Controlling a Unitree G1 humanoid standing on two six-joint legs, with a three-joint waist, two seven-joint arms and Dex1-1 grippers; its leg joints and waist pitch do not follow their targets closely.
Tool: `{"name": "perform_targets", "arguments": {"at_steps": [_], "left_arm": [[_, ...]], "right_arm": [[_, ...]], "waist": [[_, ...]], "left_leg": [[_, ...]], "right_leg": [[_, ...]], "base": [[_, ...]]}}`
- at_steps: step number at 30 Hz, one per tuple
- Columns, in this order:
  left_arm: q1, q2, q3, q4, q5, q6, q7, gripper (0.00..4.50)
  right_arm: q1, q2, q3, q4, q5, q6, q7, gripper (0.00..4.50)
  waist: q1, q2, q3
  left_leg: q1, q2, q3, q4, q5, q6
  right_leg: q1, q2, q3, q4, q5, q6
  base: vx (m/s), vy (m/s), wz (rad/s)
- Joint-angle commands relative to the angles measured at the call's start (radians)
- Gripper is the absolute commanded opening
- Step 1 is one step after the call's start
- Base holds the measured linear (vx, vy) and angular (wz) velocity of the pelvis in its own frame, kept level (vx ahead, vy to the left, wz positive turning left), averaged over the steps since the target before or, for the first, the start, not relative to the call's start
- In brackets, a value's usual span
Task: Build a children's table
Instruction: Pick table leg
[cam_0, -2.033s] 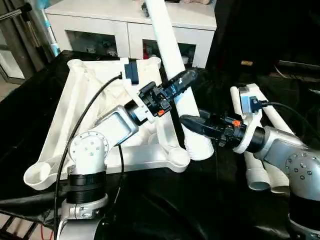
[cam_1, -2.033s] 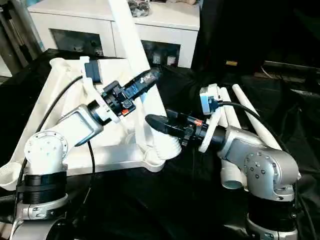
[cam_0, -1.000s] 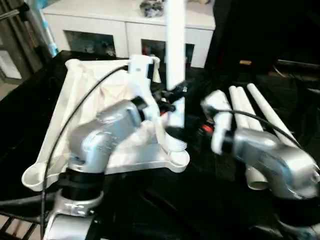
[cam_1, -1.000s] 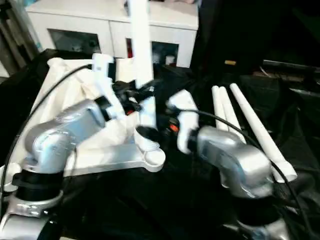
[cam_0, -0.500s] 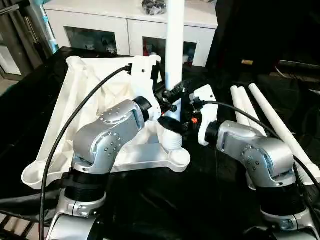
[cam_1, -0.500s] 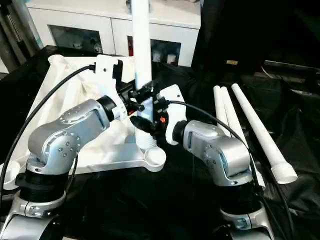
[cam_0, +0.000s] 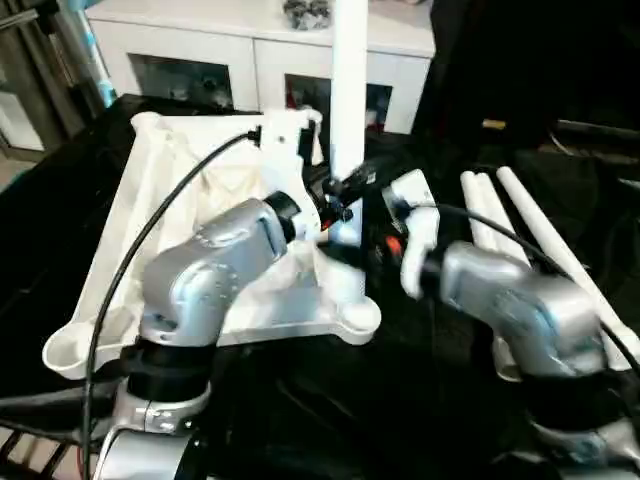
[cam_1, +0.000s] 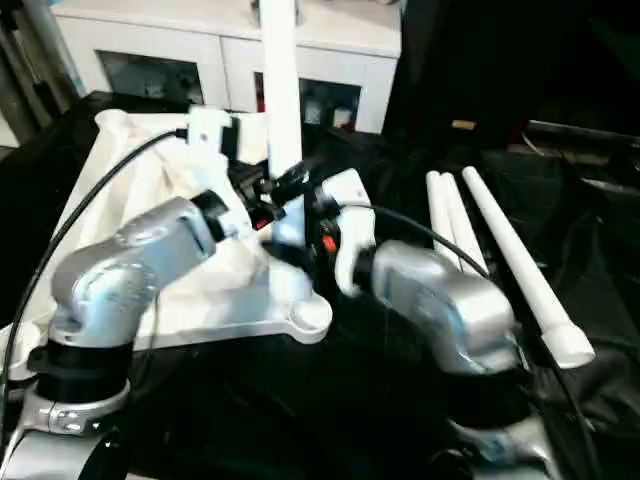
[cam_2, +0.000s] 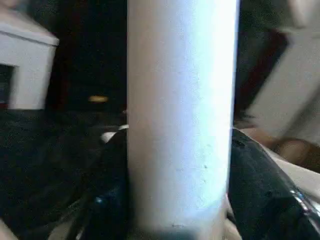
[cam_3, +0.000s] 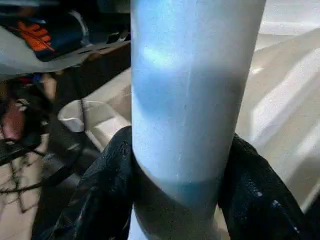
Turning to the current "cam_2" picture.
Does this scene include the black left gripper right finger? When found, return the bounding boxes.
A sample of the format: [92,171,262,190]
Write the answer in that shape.
[227,128,320,240]

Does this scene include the white plastic table top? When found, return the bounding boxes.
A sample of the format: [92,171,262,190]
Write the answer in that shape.
[97,129,320,240]

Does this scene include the small yellow label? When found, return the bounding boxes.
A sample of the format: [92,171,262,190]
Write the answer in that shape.
[89,95,109,104]

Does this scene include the white flat board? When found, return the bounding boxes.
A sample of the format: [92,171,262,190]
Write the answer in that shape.
[244,0,320,151]

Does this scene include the white plastic table leg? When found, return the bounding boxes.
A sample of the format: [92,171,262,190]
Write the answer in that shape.
[126,0,241,240]

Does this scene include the white cabinet with glass doors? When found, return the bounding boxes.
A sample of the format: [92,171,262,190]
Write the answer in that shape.
[0,10,60,111]

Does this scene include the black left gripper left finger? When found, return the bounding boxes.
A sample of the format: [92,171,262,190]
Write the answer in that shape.
[75,128,131,240]

